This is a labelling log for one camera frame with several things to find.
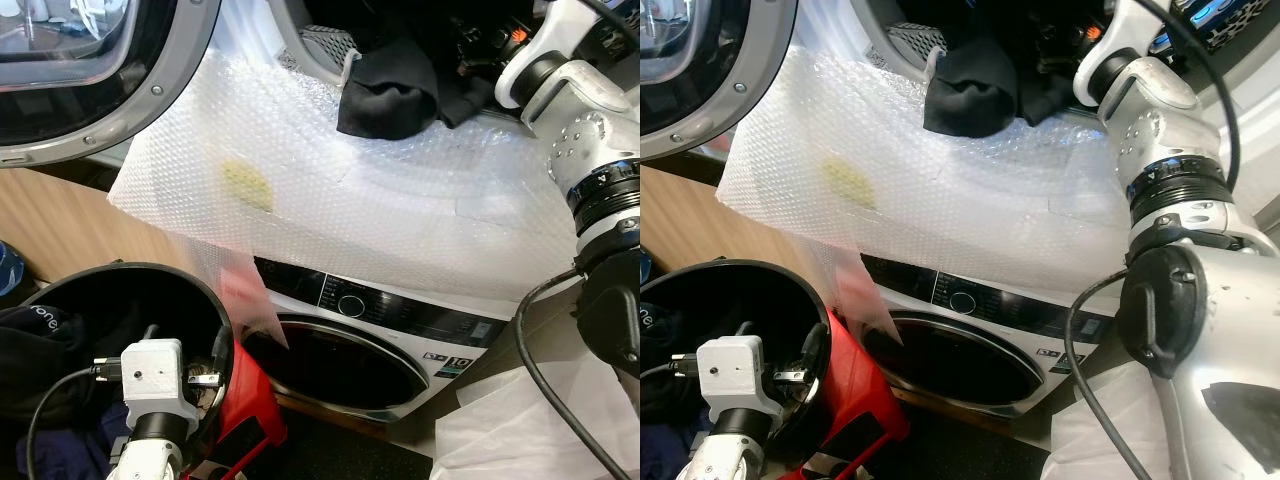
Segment plain black garment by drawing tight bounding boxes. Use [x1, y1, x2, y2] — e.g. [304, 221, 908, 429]
[337, 38, 501, 141]
[922, 45, 1079, 139]

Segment white washing machine black panel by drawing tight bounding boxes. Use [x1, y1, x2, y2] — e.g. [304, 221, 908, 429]
[860, 254, 1133, 421]
[240, 255, 563, 423]

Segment black and red laundry basket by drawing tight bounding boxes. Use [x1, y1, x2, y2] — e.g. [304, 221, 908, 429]
[640, 259, 912, 480]
[18, 261, 291, 480]

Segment dark glass washer door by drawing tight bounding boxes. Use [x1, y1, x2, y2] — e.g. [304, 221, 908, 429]
[862, 314, 1047, 407]
[243, 314, 431, 411]

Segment black garment white print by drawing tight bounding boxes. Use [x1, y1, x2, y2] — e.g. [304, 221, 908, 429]
[0, 303, 93, 423]
[640, 300, 693, 423]

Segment clear bubble wrap sheet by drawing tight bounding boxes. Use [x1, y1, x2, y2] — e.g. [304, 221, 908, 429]
[108, 45, 591, 349]
[715, 45, 1149, 346]

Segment dark blue garment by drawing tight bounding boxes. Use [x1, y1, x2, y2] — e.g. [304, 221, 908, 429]
[640, 420, 703, 480]
[15, 400, 131, 480]

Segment wooden cabinet panel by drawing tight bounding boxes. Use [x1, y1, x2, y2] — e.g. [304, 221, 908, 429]
[640, 168, 833, 273]
[0, 165, 206, 283]

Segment grey round washer door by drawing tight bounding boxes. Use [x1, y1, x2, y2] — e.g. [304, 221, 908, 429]
[640, 0, 799, 161]
[0, 0, 222, 167]

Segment white cloth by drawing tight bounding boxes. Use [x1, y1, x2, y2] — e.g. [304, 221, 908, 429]
[430, 362, 641, 480]
[1048, 358, 1179, 480]

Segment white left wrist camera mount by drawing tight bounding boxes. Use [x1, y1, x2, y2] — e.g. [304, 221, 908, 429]
[120, 338, 203, 433]
[696, 335, 784, 437]

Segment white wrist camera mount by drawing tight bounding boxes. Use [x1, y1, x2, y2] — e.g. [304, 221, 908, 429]
[535, 0, 626, 66]
[120, 338, 203, 433]
[696, 335, 784, 437]
[1108, 0, 1187, 64]

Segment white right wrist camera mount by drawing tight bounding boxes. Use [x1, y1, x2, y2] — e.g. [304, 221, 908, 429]
[1108, 0, 1187, 64]
[535, 0, 626, 66]

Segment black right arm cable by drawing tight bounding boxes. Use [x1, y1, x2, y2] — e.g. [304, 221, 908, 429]
[514, 264, 633, 480]
[1064, 268, 1153, 480]
[1135, 0, 1244, 193]
[575, 0, 641, 46]

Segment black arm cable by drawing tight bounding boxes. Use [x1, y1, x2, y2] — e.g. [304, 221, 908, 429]
[575, 0, 641, 46]
[25, 358, 125, 480]
[1135, 0, 1244, 193]
[640, 352, 701, 387]
[514, 264, 633, 480]
[1064, 268, 1153, 480]

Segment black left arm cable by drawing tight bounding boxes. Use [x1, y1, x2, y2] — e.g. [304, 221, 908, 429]
[640, 352, 701, 387]
[25, 358, 125, 480]

